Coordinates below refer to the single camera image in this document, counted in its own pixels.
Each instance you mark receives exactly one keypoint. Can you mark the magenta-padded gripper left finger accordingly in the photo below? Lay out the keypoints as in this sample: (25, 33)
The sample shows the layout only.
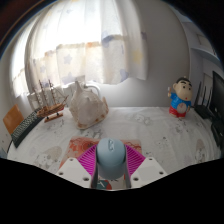
(74, 170)

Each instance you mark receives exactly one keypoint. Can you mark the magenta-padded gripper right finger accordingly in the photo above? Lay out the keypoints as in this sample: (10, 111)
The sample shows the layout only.
(148, 169)

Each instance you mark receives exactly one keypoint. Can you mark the light blue computer mouse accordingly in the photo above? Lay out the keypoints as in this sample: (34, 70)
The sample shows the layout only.
(111, 159)

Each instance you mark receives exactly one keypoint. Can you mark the red cartoon print mouse pad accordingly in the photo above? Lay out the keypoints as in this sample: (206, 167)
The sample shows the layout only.
(83, 145)

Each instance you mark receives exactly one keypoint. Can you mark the white printed tablecloth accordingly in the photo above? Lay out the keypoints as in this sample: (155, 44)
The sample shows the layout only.
(156, 140)

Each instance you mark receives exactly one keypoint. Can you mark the black computer keyboard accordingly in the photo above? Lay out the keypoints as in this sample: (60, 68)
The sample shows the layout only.
(25, 128)

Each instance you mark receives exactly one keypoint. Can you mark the wooden sailing ship model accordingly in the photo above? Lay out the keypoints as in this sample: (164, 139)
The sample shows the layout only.
(51, 108)

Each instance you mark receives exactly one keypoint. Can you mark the black case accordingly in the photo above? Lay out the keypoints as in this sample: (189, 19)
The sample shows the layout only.
(218, 133)

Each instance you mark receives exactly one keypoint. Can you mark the cartoon boy figure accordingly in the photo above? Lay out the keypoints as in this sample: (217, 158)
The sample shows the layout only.
(181, 96)

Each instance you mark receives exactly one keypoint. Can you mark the orange wooden chair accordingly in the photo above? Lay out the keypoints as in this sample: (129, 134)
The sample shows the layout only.
(12, 118)

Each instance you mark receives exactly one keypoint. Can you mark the black router with antennas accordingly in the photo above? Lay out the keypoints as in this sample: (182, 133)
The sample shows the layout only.
(203, 110)

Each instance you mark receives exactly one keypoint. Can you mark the black computer monitor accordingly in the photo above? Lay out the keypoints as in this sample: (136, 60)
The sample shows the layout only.
(218, 96)

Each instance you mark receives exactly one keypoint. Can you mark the white star print curtain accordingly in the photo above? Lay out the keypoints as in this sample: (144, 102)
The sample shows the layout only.
(86, 40)

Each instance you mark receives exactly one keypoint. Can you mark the white wall shelf unit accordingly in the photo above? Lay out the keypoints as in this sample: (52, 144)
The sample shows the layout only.
(203, 40)

